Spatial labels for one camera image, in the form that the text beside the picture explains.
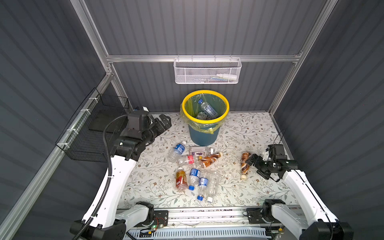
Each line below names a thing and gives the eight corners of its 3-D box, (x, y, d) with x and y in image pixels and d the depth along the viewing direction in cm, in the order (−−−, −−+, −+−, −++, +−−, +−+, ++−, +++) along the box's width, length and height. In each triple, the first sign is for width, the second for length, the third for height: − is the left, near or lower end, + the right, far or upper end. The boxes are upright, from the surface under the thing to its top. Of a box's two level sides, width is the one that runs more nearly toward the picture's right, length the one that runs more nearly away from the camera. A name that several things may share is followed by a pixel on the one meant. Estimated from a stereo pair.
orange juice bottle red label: (176, 191, 84) (174, 187, 79) (177, 170, 92) (176, 165, 87) (187, 191, 84) (186, 187, 79) (187, 170, 92) (187, 165, 87)
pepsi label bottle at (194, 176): (187, 189, 84) (186, 186, 80) (192, 167, 93) (191, 163, 89) (197, 191, 83) (197, 188, 80) (201, 169, 92) (201, 165, 88)
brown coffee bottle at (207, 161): (203, 169, 91) (203, 166, 87) (199, 163, 94) (199, 160, 90) (223, 159, 96) (224, 155, 92) (219, 153, 99) (220, 149, 95)
